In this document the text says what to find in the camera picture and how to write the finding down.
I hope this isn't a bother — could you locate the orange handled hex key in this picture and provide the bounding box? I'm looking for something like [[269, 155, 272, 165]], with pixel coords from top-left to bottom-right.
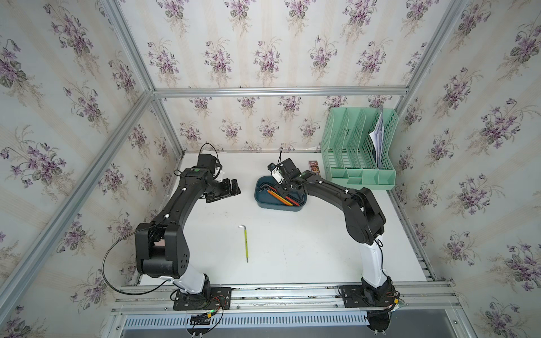
[[266, 190, 291, 206]]

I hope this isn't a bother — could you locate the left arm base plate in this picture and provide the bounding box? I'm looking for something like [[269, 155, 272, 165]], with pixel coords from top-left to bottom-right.
[[170, 287, 232, 311]]

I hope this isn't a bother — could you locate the aluminium mounting rail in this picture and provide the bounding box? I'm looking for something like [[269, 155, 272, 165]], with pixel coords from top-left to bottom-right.
[[111, 282, 462, 315]]

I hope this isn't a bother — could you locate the teal plastic storage box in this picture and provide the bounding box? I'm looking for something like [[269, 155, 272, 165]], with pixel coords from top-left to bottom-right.
[[254, 176, 307, 212]]

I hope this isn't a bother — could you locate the red handled hex key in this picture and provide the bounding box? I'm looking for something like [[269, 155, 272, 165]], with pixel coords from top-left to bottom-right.
[[281, 195, 300, 206]]

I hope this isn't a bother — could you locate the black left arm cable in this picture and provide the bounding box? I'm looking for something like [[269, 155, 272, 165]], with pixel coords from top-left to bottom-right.
[[100, 230, 170, 297]]

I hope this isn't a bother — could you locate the yellow handled hex key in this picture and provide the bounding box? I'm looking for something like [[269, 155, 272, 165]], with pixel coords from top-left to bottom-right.
[[267, 190, 299, 206]]

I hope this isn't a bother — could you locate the white slotted vent panel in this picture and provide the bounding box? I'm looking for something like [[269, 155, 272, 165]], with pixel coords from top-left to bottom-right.
[[123, 311, 369, 330]]

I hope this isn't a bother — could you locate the red pencil box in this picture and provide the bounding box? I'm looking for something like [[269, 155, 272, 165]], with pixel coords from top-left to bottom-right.
[[309, 160, 321, 175]]

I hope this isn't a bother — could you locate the green handled hex key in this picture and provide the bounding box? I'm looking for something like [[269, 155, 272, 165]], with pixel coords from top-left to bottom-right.
[[238, 225, 249, 263]]

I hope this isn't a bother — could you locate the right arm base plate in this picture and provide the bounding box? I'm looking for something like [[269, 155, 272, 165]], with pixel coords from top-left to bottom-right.
[[338, 284, 401, 311]]

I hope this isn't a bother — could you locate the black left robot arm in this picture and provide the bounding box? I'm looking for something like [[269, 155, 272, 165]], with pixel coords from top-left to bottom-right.
[[135, 167, 241, 299]]

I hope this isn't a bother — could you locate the mint green file organizer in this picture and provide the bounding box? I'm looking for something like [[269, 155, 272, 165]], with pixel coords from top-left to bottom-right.
[[321, 107, 398, 191]]

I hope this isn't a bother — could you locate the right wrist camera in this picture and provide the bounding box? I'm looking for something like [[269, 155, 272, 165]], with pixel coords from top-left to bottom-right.
[[268, 163, 285, 184]]

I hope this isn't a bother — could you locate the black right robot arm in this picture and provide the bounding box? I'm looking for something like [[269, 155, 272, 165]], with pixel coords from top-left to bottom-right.
[[268, 159, 392, 291]]

